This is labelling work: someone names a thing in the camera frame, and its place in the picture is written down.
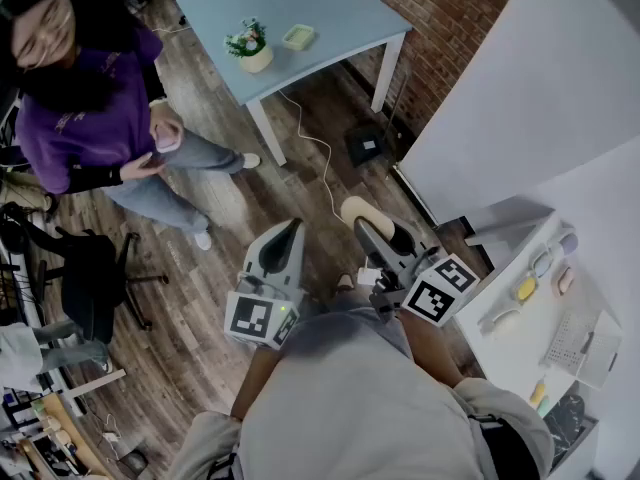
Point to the white perforated tray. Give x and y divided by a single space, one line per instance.
575 343

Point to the person's grey sweatshirt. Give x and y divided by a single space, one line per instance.
350 393

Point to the potted white flower plant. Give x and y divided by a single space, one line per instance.
256 58

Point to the person's left forearm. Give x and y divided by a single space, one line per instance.
255 383

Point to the white power adapter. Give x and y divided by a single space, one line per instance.
365 275

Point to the yellow object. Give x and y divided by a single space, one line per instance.
525 288

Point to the black office chair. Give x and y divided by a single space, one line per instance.
90 288

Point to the white shelf unit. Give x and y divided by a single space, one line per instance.
520 358

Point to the person's shoe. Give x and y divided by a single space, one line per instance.
345 282

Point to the person's right forearm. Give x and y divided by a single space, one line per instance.
430 348

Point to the beige soap bar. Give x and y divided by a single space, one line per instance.
360 208

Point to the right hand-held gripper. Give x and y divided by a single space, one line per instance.
430 298

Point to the black marble slab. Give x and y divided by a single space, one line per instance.
565 428

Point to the light green soap dish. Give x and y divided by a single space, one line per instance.
298 37

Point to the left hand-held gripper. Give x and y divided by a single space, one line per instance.
250 318

